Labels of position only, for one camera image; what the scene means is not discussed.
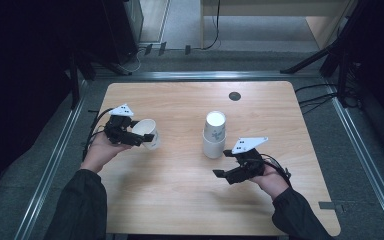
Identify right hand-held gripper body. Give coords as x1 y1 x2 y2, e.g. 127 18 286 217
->
227 136 270 186

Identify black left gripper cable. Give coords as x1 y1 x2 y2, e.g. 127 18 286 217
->
81 107 115 162

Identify person's left hand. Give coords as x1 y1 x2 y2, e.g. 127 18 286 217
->
80 132 132 175

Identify dark curtain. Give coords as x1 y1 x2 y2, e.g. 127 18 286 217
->
0 0 78 228

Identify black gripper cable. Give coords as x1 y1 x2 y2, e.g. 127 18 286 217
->
260 153 293 188
81 107 115 162

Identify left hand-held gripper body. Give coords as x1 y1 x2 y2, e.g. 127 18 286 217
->
103 103 135 147

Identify black metal stand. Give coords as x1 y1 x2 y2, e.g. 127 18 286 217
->
67 49 133 110

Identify black hanging cable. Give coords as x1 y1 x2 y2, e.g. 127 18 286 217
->
201 0 222 51

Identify black cabinet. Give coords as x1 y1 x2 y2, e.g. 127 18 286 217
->
100 0 144 66

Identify black floor cables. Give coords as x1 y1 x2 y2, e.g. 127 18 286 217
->
294 83 340 115

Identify stack of white paper cups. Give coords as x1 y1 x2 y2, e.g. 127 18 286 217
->
202 110 228 160

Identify white floor cable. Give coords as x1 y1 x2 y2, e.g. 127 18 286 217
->
122 46 148 74

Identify long metal floor rail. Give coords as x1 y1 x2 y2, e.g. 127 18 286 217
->
13 79 88 240
324 79 384 240

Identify printed white paper cup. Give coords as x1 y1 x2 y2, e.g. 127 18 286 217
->
131 118 162 151

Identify light wooden desk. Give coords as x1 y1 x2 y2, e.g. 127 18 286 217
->
199 0 360 50

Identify black tripod stand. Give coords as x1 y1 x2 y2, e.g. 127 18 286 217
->
279 0 364 108

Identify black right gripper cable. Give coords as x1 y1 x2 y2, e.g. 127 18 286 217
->
260 153 293 188

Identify grey tape strip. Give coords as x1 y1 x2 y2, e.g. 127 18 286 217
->
318 201 345 213

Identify person's right hand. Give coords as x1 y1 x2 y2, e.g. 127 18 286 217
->
248 164 291 202

